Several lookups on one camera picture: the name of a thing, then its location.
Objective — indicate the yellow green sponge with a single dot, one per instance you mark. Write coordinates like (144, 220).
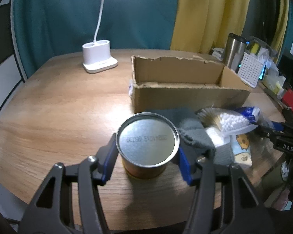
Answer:
(254, 48)

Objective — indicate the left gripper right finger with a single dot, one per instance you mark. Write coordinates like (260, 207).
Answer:
(224, 200)

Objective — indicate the white perforated plastic basket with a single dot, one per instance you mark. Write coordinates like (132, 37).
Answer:
(250, 70)

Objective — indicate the grey sock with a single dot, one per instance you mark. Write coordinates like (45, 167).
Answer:
(193, 133)

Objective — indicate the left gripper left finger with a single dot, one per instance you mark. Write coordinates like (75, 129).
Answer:
(51, 210)

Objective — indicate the teal and yellow curtain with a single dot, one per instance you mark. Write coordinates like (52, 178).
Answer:
(48, 28)

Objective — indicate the cartoon print small box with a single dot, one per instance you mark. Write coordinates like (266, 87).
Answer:
(241, 150)

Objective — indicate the white desk lamp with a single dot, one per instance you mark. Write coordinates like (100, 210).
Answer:
(97, 54)

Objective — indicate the steel travel mug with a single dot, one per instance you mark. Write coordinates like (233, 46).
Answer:
(234, 51)

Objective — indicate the blue tissue pack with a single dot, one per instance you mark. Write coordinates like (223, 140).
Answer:
(255, 116)

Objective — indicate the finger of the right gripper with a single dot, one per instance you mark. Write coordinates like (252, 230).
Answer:
(267, 132)
(285, 127)

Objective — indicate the brown cardboard box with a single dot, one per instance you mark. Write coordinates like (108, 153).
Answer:
(194, 83)

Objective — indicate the white sock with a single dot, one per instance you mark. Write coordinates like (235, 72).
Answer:
(217, 137)

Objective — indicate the metal tin can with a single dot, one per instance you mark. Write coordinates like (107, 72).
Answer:
(147, 142)

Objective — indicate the cotton swab bag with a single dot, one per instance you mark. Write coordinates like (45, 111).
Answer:
(228, 122)

